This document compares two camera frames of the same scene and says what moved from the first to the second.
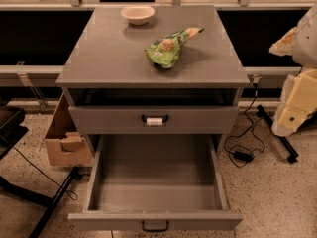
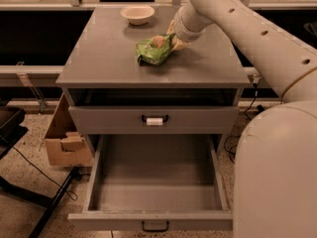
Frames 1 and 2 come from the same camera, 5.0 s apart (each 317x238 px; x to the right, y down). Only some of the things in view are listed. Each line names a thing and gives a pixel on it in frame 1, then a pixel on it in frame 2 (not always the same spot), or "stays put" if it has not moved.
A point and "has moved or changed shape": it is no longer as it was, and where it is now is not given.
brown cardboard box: [65, 145] stays put
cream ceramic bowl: [138, 15] stays put
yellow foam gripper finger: [283, 46] to [170, 28]
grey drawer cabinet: [112, 88] stays put
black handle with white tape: [155, 120] stays put
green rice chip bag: [165, 52] has moved or changed shape
